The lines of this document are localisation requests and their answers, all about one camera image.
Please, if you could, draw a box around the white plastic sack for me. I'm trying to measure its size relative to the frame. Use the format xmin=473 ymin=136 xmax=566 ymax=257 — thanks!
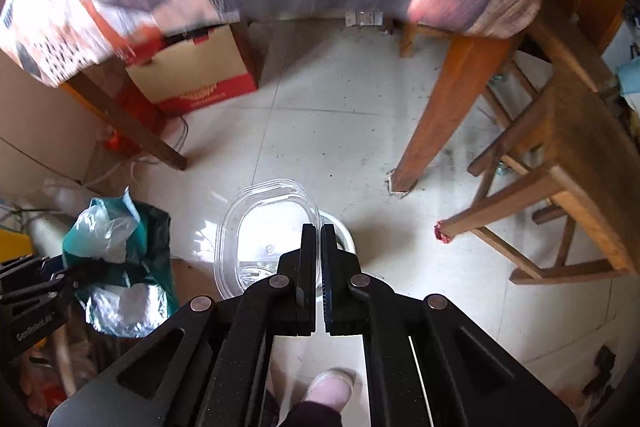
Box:
xmin=25 ymin=179 xmax=91 ymax=258

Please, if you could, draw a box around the pink shoe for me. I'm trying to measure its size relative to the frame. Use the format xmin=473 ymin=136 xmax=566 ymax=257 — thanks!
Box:
xmin=305 ymin=369 xmax=356 ymax=413

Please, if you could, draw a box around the wooden chair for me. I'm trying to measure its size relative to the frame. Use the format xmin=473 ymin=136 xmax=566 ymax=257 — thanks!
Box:
xmin=434 ymin=0 xmax=640 ymax=285

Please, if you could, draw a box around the white wall socket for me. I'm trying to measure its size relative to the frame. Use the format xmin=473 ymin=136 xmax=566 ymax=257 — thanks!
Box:
xmin=345 ymin=9 xmax=383 ymax=28

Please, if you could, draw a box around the red and brown cardboard box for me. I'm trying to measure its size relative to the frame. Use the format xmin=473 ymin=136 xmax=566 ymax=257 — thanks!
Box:
xmin=125 ymin=24 xmax=258 ymax=118

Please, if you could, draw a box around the teal plastic bag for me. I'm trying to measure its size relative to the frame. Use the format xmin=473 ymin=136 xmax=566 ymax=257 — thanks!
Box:
xmin=62 ymin=187 xmax=180 ymax=339

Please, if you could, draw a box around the clear plastic container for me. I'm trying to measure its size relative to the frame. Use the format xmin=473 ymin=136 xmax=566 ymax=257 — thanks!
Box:
xmin=214 ymin=178 xmax=321 ymax=300

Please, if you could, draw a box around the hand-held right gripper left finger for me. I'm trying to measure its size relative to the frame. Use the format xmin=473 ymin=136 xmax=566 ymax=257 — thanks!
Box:
xmin=47 ymin=223 xmax=318 ymax=427

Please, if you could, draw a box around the dark trouser leg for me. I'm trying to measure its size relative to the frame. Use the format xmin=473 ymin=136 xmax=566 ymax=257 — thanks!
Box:
xmin=287 ymin=402 xmax=343 ymax=427

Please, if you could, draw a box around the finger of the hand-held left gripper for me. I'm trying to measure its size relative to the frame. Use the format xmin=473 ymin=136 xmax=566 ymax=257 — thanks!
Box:
xmin=0 ymin=255 xmax=83 ymax=305

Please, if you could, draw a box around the wooden table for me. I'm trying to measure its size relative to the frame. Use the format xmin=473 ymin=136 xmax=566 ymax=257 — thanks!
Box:
xmin=60 ymin=19 xmax=526 ymax=200

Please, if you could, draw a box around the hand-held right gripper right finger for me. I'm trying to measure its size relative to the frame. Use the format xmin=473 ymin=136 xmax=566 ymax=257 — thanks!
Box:
xmin=320 ymin=223 xmax=578 ymax=427

